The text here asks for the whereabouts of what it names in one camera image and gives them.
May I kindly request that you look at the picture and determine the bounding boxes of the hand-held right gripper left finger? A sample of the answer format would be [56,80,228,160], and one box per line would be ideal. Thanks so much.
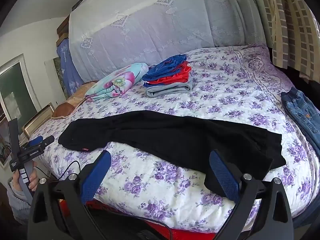
[27,150,112,240]

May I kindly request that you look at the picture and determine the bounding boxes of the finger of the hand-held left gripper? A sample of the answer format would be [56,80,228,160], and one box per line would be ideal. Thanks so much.
[28,136,44,147]
[37,135,55,147]

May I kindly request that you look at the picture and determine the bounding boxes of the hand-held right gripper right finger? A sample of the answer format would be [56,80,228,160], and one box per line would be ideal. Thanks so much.
[209,149,294,240]

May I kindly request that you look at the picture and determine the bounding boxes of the black pants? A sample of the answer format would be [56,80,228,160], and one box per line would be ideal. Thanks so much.
[58,110,287,198]

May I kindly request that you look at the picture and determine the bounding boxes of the person's left hand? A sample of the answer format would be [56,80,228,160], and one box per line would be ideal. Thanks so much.
[11,160,40,192]

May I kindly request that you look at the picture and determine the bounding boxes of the brown pillow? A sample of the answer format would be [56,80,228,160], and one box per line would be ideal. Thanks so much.
[51,102,75,119]

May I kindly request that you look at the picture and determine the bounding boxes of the bed with purple floral sheet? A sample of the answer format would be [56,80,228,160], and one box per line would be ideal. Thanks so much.
[30,44,320,233]

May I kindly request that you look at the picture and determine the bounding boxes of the tan patterned pillow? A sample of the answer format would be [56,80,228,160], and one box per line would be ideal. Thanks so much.
[66,81,99,105]

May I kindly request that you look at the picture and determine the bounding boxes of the red cloth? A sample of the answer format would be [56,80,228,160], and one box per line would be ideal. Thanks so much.
[59,199,218,240]

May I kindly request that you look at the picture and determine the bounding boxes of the green landscape poster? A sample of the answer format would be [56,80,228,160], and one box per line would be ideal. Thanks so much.
[52,56,66,98]

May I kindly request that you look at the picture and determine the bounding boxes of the blue printed cloth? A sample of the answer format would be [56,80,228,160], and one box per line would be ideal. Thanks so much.
[56,38,84,98]

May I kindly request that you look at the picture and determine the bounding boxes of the folded floral blanket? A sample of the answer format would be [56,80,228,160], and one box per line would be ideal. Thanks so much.
[85,62,150,103]

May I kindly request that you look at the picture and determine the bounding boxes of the blue jeans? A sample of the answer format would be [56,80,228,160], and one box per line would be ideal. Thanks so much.
[280,87,320,155]

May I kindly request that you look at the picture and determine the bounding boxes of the grey folded sweatshirt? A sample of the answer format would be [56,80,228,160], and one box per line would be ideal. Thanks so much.
[145,79,194,98]

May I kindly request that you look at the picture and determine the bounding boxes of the folded red garment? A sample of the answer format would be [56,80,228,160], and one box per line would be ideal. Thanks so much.
[147,64,192,87]

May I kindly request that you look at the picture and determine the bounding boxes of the brown wooden boxes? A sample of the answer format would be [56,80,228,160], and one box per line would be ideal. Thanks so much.
[57,15,70,47]

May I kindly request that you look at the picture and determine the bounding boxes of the folded blue garment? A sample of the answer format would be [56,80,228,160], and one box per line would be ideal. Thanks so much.
[142,54,188,82]

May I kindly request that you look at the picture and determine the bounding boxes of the dark box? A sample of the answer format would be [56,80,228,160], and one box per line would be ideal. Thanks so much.
[72,0,90,10]

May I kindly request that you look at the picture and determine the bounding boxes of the checked curtain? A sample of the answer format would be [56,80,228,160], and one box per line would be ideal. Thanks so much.
[250,0,320,83]

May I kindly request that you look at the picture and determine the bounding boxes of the white lace cover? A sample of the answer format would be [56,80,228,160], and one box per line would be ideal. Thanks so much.
[69,0,267,83]

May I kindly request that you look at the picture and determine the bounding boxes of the black cable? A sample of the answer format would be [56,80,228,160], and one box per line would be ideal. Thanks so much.
[37,160,82,182]

